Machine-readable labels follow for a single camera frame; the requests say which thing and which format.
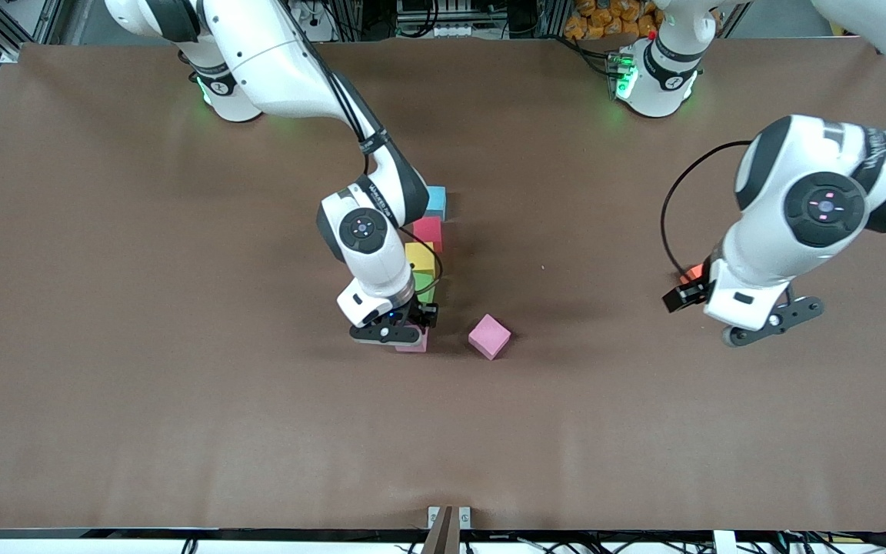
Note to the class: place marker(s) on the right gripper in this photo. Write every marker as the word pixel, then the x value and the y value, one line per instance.
pixel 421 313

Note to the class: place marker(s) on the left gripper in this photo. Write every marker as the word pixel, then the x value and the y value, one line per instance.
pixel 691 292

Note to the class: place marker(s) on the green foam block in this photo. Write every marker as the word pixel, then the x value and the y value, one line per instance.
pixel 424 283

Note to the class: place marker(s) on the pale pink foam block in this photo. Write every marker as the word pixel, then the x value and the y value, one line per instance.
pixel 414 345

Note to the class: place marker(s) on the yellow foam block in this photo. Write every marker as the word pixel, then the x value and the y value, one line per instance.
pixel 420 252

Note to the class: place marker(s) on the red foam block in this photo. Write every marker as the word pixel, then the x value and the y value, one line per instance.
pixel 429 231

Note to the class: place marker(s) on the blue foam block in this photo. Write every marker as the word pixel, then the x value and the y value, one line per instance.
pixel 437 201

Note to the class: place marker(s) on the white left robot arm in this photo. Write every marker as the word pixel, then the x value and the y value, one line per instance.
pixel 797 146

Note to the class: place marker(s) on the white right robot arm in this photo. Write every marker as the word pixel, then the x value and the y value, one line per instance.
pixel 274 54

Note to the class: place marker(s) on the orange foam block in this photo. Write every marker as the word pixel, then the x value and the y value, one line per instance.
pixel 693 273

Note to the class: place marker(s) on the bright pink foam block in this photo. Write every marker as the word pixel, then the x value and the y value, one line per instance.
pixel 489 336

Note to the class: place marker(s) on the brown table mat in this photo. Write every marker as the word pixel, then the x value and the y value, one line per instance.
pixel 443 431

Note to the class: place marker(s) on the long white power strip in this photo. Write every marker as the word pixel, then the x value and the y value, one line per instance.
pixel 443 31

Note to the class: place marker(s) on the bag of orange items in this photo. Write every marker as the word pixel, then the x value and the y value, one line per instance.
pixel 604 19

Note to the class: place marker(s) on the grey bracket with brown post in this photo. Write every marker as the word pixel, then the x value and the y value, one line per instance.
pixel 448 527

